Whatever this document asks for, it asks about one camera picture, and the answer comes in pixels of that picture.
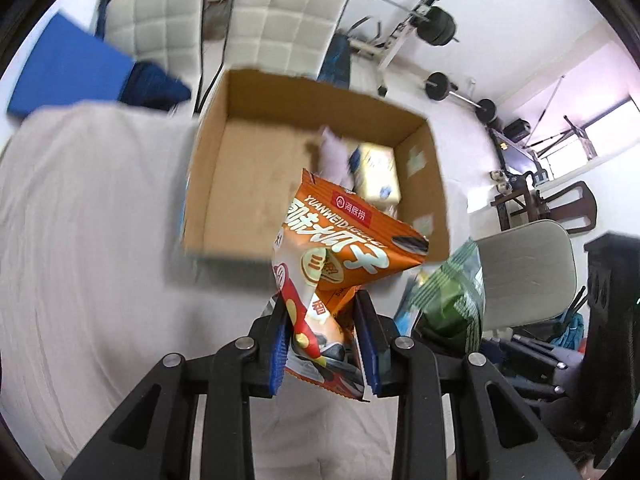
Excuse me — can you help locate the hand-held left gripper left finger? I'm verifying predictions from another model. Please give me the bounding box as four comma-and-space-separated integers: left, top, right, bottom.
62, 299, 292, 480

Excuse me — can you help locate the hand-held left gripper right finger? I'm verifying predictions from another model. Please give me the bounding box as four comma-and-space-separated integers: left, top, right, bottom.
353, 290, 586, 480

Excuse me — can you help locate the orange snack bag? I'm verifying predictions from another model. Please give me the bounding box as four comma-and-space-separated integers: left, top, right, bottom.
270, 168, 431, 402

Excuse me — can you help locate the yellow tissue pack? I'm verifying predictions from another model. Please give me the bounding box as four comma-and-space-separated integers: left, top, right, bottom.
350, 142, 402, 207

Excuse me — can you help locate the cardboard box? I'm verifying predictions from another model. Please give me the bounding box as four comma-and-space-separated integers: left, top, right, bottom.
181, 68, 451, 265

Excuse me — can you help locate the pale pink soft pack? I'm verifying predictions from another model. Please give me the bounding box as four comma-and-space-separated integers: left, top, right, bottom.
319, 127, 355, 187

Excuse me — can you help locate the green snack bag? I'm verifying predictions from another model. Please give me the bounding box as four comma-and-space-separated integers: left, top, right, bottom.
406, 240, 487, 356

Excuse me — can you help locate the grey office chair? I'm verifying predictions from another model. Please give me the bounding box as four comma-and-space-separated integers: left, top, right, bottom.
475, 220, 578, 333

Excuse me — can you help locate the white bed sheet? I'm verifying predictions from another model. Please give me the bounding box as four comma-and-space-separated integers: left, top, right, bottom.
0, 102, 401, 480

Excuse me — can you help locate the dark wooden chair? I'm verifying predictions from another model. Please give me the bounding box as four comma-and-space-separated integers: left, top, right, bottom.
491, 180, 598, 233

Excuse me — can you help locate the black cabinet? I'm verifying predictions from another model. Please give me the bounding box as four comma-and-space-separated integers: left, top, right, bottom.
540, 232, 640, 471

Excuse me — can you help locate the barbell with black plates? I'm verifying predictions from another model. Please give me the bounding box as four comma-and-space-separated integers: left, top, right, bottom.
320, 0, 460, 47
424, 72, 497, 124

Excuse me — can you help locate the blue bag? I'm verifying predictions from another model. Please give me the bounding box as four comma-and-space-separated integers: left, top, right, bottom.
318, 34, 351, 90

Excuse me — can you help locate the dark blue cloth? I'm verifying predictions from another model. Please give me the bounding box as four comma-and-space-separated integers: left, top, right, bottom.
120, 61, 193, 111

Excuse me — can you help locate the window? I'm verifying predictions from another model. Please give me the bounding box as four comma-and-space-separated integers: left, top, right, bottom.
530, 95, 640, 181

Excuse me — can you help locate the weight bench rack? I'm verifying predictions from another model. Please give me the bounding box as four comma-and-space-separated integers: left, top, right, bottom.
345, 0, 451, 96

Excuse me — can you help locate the white padded chair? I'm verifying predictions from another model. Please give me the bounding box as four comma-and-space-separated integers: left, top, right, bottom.
102, 0, 208, 68
220, 0, 351, 80

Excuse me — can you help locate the blue folded cloth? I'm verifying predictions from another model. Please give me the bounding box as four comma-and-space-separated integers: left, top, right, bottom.
7, 12, 135, 120

